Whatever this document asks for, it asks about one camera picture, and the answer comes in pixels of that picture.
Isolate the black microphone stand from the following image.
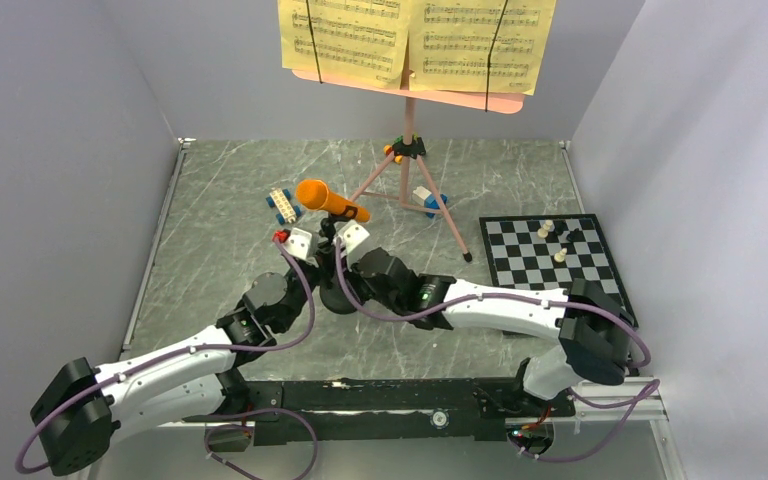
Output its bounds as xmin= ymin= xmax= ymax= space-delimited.
xmin=315 ymin=214 xmax=356 ymax=315

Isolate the orange toy microphone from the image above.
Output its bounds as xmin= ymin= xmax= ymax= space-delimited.
xmin=295 ymin=179 xmax=371 ymax=223

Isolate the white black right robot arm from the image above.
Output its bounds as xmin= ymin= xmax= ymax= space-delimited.
xmin=335 ymin=248 xmax=639 ymax=416

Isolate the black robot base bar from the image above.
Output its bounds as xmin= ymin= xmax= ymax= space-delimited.
xmin=203 ymin=377 xmax=575 ymax=446

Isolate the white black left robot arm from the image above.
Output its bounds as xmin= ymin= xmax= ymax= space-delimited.
xmin=14 ymin=255 xmax=328 ymax=476

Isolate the white blue toy car chassis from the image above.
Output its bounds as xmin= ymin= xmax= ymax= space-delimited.
xmin=266 ymin=189 xmax=302 ymax=225

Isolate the white blue toy block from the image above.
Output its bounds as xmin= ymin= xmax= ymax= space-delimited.
xmin=412 ymin=186 xmax=440 ymax=219

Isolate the colourful toy block vehicle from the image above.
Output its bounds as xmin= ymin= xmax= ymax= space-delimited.
xmin=384 ymin=134 xmax=426 ymax=164

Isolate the pink music stand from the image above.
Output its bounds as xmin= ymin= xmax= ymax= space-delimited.
xmin=293 ymin=70 xmax=525 ymax=263

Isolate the black white chessboard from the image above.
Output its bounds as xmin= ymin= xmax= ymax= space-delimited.
xmin=479 ymin=214 xmax=634 ymax=314

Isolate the white chess piece upper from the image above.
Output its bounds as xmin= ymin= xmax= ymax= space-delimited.
xmin=537 ymin=219 xmax=554 ymax=239

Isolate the white chess piece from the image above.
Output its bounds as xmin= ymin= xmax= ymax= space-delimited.
xmin=553 ymin=248 xmax=568 ymax=264
xmin=537 ymin=219 xmax=554 ymax=239

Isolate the white chess piece lower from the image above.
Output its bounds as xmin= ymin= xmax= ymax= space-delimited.
xmin=553 ymin=248 xmax=568 ymax=264

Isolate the black chess piece left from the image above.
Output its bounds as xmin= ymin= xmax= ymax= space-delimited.
xmin=552 ymin=220 xmax=567 ymax=240

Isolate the black chess piece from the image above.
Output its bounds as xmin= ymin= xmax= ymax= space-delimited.
xmin=565 ymin=228 xmax=586 ymax=243
xmin=552 ymin=220 xmax=567 ymax=240

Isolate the black chess piece right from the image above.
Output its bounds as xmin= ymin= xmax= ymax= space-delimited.
xmin=565 ymin=228 xmax=586 ymax=243

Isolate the yellow left sheet music page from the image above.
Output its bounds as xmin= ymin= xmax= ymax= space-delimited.
xmin=277 ymin=0 xmax=411 ymax=89

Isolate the yellow sheet music page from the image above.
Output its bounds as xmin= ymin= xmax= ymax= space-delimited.
xmin=277 ymin=0 xmax=411 ymax=89
xmin=408 ymin=0 xmax=557 ymax=95

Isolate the yellow right sheet music page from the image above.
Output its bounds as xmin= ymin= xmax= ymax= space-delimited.
xmin=408 ymin=0 xmax=557 ymax=95

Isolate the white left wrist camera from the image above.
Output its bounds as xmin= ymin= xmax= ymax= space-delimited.
xmin=273 ymin=228 xmax=319 ymax=262

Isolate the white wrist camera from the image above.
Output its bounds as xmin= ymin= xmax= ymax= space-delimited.
xmin=336 ymin=220 xmax=374 ymax=267
xmin=273 ymin=228 xmax=319 ymax=262

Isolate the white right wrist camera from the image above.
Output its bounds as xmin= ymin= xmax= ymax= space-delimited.
xmin=336 ymin=220 xmax=374 ymax=267

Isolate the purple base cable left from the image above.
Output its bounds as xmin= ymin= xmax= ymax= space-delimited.
xmin=203 ymin=404 xmax=322 ymax=480

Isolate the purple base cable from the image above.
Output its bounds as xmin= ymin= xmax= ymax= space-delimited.
xmin=203 ymin=404 xmax=322 ymax=480
xmin=515 ymin=378 xmax=662 ymax=465

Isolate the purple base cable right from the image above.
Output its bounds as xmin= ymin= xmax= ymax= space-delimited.
xmin=515 ymin=378 xmax=662 ymax=465

